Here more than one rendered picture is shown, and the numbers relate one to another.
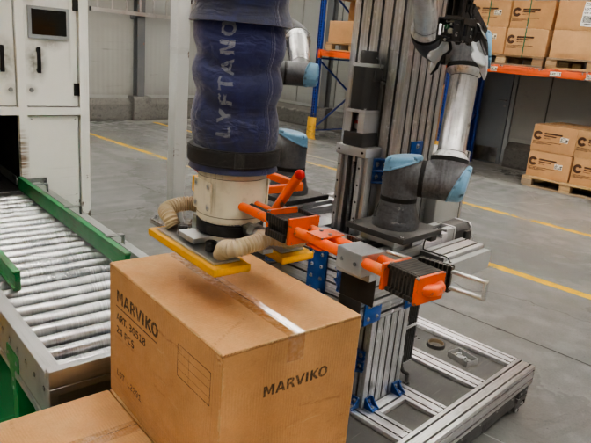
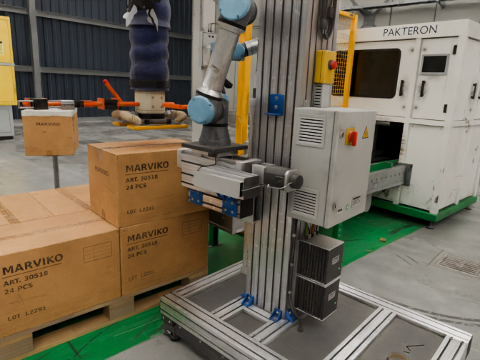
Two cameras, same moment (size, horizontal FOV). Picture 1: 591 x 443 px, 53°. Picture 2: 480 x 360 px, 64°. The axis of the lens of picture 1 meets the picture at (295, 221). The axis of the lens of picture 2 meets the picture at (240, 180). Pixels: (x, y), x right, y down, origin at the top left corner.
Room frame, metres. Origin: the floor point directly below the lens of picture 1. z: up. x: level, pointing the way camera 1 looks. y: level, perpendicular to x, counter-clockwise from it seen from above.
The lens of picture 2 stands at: (1.90, -2.11, 1.30)
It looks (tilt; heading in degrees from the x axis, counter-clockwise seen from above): 14 degrees down; 88
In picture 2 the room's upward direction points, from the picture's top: 3 degrees clockwise
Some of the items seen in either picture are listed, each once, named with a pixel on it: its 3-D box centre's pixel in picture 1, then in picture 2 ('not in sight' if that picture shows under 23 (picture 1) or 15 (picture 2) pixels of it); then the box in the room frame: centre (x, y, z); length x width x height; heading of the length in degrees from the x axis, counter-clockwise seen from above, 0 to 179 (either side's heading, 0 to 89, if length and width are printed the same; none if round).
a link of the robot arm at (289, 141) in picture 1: (289, 147); not in sight; (2.17, 0.05, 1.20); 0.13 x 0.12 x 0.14; 95
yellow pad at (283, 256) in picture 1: (259, 233); (158, 123); (1.49, 0.09, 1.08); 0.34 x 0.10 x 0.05; 40
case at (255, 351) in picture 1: (223, 354); (150, 178); (1.43, 0.16, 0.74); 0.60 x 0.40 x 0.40; 40
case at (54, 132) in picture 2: not in sight; (53, 129); (0.18, 1.66, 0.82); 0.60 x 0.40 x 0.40; 107
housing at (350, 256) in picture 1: (360, 258); (66, 104); (1.07, -0.13, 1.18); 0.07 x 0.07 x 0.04; 40
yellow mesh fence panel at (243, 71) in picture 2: not in sight; (241, 113); (2.00, 1.62, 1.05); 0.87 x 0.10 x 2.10; 93
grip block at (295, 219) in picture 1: (292, 225); (108, 103); (1.24, 0.01, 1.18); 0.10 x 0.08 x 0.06; 130
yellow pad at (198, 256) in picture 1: (196, 242); (142, 120); (1.37, 0.24, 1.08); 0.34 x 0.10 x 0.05; 40
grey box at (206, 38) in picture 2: not in sight; (209, 49); (1.68, 1.59, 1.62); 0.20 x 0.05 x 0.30; 41
